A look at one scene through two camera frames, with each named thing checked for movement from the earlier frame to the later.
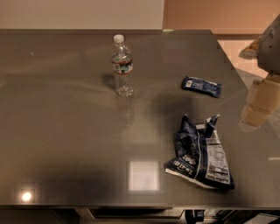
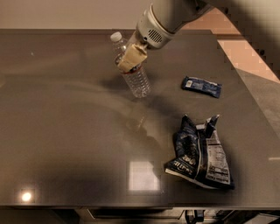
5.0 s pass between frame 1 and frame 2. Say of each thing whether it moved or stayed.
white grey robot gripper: moved
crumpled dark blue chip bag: stayed
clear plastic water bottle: moved
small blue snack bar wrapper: stayed
